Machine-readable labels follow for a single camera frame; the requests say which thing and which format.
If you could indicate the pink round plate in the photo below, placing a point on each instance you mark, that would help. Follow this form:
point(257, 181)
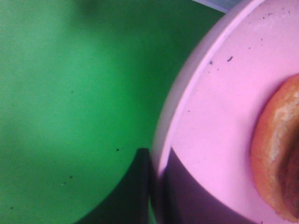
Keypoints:
point(210, 113)

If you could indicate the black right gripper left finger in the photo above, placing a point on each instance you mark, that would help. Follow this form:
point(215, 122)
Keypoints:
point(129, 201)

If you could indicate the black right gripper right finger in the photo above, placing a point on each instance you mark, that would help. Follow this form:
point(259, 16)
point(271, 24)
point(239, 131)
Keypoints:
point(179, 199)

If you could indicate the white wall panel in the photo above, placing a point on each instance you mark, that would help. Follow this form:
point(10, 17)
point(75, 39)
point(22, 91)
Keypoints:
point(219, 5)

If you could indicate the toy burger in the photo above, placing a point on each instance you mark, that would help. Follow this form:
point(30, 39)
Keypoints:
point(274, 152)

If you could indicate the green table cover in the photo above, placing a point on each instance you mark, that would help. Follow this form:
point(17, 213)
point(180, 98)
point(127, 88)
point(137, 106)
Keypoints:
point(82, 85)

